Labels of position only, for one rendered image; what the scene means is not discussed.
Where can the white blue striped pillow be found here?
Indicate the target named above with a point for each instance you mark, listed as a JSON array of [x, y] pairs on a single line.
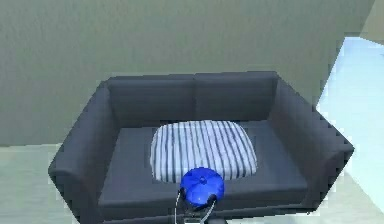
[[203, 146]]

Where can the blue round container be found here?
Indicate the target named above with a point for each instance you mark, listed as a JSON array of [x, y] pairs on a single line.
[[201, 186]]

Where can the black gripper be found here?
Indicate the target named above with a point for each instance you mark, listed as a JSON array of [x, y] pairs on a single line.
[[218, 221]]

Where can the dark grey sofa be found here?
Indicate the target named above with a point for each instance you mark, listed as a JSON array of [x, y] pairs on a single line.
[[133, 186]]

